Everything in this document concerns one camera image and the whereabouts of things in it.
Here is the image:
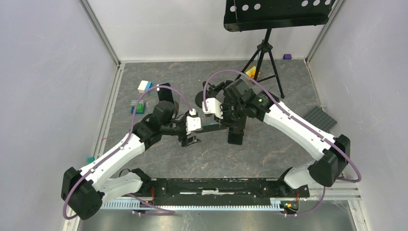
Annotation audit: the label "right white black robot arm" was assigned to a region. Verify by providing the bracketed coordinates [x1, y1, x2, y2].
[203, 79, 351, 196]

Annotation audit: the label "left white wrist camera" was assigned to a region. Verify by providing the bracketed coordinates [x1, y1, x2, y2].
[186, 109, 202, 134]

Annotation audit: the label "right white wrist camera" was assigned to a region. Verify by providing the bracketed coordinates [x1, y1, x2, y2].
[202, 98, 223, 119]

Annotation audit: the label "blue-edged black smartphone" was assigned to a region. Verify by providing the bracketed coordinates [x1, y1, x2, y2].
[156, 88, 174, 104]

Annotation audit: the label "black music stand tripod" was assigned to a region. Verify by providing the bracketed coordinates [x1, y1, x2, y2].
[223, 0, 334, 98]

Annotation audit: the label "grey studded baseplate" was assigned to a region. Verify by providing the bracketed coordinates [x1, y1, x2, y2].
[302, 106, 337, 133]

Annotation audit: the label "orange yellow block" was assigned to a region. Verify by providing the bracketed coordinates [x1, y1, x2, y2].
[245, 65, 257, 79]

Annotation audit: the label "purple cable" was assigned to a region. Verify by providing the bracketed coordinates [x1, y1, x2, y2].
[202, 69, 363, 218]
[62, 85, 197, 220]

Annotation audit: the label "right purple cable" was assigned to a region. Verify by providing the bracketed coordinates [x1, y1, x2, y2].
[202, 69, 363, 218]

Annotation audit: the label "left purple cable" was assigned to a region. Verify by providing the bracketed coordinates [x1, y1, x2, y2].
[62, 85, 197, 220]

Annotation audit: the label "purple block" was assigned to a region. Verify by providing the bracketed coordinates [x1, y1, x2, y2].
[283, 53, 292, 60]

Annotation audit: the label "white and blue blocks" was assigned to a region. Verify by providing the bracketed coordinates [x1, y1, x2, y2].
[137, 80, 153, 93]

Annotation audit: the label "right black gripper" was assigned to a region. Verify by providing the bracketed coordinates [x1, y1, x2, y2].
[214, 101, 246, 128]

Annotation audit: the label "green white blue blocks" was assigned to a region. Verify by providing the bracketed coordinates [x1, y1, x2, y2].
[130, 100, 145, 114]

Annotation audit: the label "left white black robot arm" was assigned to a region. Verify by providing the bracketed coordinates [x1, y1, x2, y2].
[61, 101, 201, 220]

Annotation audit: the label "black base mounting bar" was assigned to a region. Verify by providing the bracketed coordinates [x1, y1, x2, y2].
[134, 178, 310, 206]

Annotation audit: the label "black round-base phone stand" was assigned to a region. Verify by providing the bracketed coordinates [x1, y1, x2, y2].
[195, 82, 225, 108]

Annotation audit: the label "black square-base phone holder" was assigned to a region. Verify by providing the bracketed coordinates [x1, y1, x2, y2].
[227, 127, 245, 145]

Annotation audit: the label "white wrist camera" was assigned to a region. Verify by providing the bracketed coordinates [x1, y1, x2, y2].
[186, 109, 202, 134]
[202, 98, 223, 119]

